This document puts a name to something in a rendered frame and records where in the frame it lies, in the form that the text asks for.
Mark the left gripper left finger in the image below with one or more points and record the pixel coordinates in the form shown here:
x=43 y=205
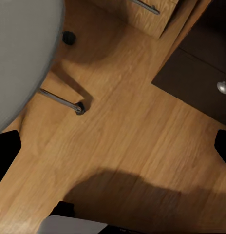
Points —
x=10 y=146

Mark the cabinet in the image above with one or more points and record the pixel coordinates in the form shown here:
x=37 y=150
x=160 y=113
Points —
x=194 y=69
x=150 y=16

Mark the swivel chair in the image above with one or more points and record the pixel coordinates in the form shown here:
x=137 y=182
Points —
x=30 y=33

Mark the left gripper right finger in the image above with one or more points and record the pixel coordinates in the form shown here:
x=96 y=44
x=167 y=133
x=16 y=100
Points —
x=220 y=144

